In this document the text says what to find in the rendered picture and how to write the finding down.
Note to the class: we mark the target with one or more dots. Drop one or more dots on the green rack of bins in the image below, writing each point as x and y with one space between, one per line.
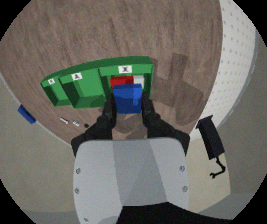
70 89

